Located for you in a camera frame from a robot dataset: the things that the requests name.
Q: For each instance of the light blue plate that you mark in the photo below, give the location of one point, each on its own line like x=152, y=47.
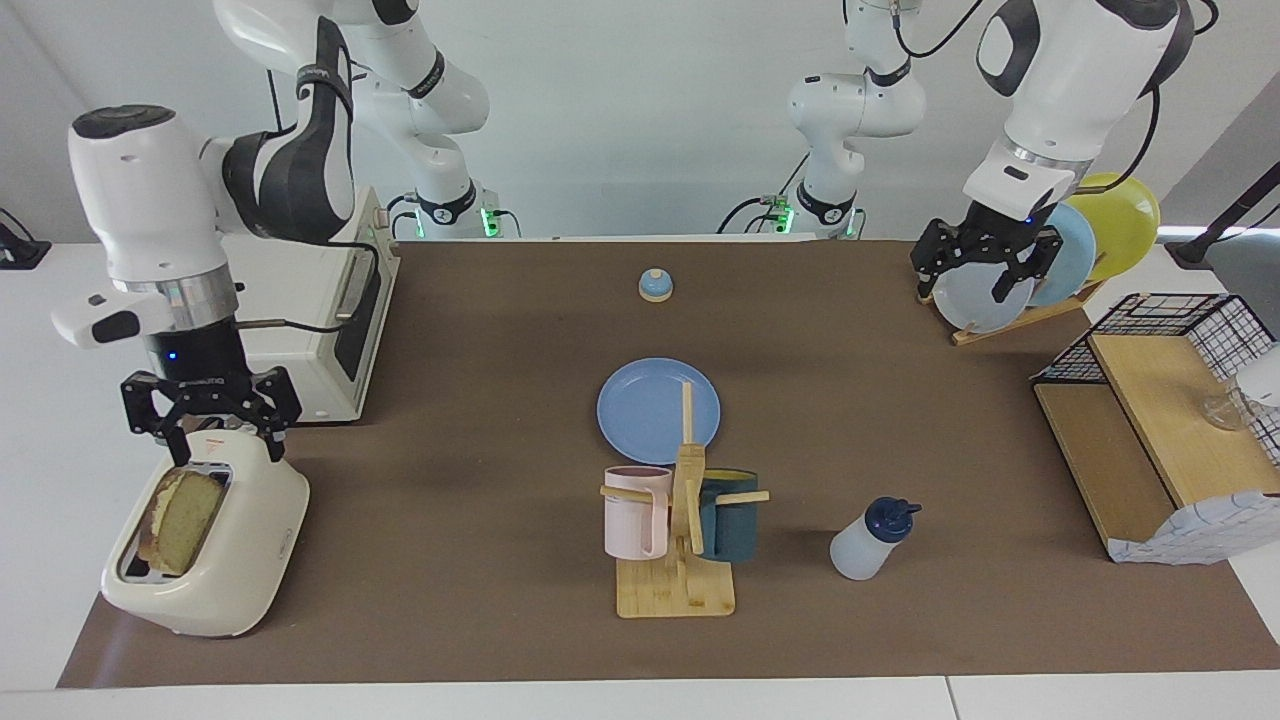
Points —
x=1075, y=250

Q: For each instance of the yellow plate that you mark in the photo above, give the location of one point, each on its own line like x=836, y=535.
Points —
x=1125, y=220

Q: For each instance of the white bottle navy cap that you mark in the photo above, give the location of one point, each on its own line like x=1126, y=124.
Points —
x=860, y=550

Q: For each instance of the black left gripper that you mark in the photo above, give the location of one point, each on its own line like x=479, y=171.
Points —
x=990, y=235

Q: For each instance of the blue service bell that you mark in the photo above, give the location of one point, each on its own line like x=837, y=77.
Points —
x=655, y=287

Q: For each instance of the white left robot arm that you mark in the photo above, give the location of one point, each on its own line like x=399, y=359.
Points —
x=1070, y=80

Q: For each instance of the patterned white cloth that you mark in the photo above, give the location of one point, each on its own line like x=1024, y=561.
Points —
x=1200, y=530

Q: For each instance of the grey plate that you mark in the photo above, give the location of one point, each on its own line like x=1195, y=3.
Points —
x=970, y=300

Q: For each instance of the wooden two-tier shelf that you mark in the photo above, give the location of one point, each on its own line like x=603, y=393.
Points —
x=1150, y=400

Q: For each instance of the white rounded object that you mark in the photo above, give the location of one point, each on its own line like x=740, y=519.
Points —
x=1265, y=380

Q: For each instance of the toasted bread slice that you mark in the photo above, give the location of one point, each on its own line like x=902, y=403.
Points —
x=185, y=520

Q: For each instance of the white toaster oven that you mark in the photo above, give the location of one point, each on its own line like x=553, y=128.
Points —
x=290, y=350

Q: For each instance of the brown table mat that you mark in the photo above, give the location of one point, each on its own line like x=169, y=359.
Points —
x=450, y=600

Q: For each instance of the black stand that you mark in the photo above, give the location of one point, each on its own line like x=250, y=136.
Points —
x=1215, y=230

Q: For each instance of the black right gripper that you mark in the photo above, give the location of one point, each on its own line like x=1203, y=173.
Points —
x=195, y=360

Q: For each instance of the wooden dish rack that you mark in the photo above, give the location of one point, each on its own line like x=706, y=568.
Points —
x=1010, y=325

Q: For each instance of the pink mug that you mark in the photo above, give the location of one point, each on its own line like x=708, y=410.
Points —
x=630, y=515

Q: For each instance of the cream two-slot toaster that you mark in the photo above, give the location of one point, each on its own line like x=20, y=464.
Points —
x=250, y=540

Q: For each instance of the blue round plate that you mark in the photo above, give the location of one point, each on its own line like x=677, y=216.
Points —
x=645, y=410

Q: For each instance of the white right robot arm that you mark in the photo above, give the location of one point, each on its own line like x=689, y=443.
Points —
x=150, y=200

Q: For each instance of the wooden mug tree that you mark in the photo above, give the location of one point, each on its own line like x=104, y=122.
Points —
x=675, y=595

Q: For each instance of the clear glass cup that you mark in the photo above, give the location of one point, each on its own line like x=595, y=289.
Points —
x=1228, y=410

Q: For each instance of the teal mug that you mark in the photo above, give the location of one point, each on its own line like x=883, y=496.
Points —
x=730, y=525

